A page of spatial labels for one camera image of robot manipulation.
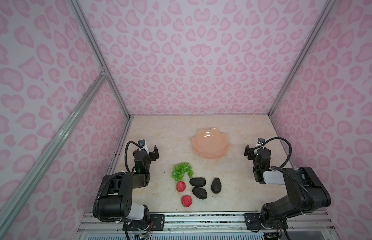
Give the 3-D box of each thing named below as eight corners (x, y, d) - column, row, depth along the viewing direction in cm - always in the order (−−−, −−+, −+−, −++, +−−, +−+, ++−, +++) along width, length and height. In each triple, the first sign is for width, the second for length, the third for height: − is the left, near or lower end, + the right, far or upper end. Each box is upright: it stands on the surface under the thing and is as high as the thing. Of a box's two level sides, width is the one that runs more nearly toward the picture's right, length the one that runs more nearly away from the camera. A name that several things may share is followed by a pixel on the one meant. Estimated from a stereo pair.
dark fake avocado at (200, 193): (191, 192, 84) (191, 190, 81) (196, 186, 86) (196, 183, 83) (203, 201, 81) (204, 199, 78) (207, 195, 83) (208, 193, 80)
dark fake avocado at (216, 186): (211, 194, 83) (212, 191, 80) (210, 179, 89) (210, 176, 85) (220, 194, 83) (222, 191, 80) (219, 179, 89) (220, 176, 85)
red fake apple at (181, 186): (176, 192, 84) (175, 190, 81) (177, 183, 87) (176, 180, 84) (185, 192, 84) (185, 190, 81) (185, 183, 87) (185, 180, 84)
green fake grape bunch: (174, 183, 87) (173, 180, 83) (170, 169, 93) (169, 166, 89) (193, 177, 90) (193, 173, 86) (189, 164, 95) (189, 160, 91)
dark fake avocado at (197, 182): (189, 187, 86) (189, 184, 83) (189, 180, 88) (189, 177, 85) (205, 187, 86) (205, 184, 83) (205, 180, 88) (205, 177, 85)
